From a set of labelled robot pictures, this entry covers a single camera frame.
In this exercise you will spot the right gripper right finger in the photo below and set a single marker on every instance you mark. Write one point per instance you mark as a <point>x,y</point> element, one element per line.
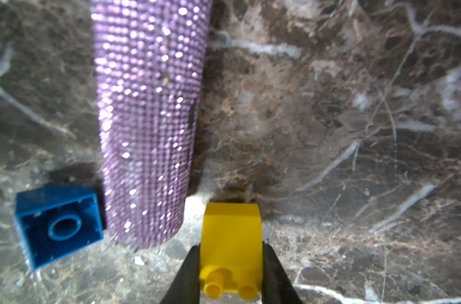
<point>276,286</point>

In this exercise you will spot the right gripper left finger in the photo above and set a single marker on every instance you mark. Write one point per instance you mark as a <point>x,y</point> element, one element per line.
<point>185,288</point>

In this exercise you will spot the yellow square lego brick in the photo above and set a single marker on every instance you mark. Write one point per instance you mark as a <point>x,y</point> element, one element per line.
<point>231,251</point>

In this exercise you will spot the purple glitter microphone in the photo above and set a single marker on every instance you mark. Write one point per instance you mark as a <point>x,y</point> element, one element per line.
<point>149,58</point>

